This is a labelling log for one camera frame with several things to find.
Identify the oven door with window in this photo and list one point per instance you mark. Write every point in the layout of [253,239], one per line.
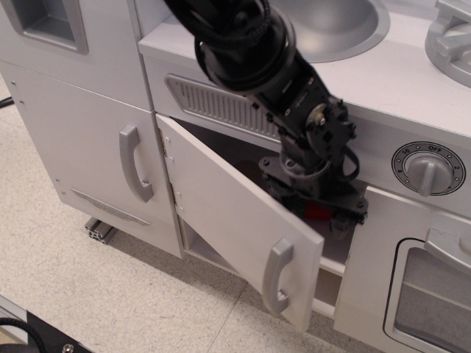
[428,305]

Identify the grey timer knob dial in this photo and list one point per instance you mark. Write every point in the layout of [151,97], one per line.
[428,168]

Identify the grey fridge door handle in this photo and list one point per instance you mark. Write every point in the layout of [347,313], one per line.
[129,141]

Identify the white fridge door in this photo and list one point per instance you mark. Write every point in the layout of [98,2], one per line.
[76,134]

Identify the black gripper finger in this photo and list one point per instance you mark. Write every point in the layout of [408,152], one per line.
[340,227]

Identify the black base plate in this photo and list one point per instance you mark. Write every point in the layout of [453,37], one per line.
[40,337]

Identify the silver round sink bowl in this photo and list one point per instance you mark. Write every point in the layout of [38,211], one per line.
[334,30]

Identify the aluminium extrusion rail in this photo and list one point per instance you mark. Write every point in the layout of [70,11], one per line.
[100,231]

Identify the silver fridge emblem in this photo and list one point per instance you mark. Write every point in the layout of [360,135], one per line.
[108,208]

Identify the grey stove burner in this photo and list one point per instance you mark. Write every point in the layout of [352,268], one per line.
[447,43]

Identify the grey ribbed vent panel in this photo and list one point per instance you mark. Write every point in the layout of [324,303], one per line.
[214,104]

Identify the grey oven door handle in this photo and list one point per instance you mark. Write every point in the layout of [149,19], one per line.
[446,247]

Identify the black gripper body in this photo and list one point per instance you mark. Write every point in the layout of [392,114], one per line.
[328,187]

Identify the white toy kitchen body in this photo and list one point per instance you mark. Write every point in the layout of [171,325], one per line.
[131,296]

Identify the grey cabinet door handle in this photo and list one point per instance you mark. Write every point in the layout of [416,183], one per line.
[280,255]

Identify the red toy item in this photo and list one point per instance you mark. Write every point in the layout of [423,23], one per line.
[316,212]

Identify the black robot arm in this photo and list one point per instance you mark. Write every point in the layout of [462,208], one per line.
[249,48]

